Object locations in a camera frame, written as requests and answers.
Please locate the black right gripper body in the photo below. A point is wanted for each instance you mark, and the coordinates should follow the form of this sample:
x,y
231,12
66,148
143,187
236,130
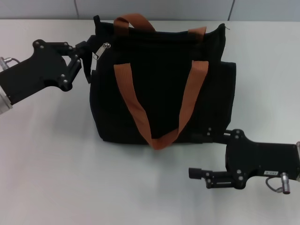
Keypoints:
x,y
264,159

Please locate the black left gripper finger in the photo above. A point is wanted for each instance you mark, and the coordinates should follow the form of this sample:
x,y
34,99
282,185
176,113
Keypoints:
x,y
73,69
79,49

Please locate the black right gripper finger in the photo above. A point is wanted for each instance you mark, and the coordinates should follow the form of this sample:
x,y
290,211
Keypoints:
x,y
215,137
220,180

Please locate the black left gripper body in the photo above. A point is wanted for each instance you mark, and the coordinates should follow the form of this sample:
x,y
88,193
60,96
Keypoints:
x,y
35,70

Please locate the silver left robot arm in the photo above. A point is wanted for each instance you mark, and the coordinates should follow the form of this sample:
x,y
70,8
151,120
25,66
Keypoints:
x,y
4,103

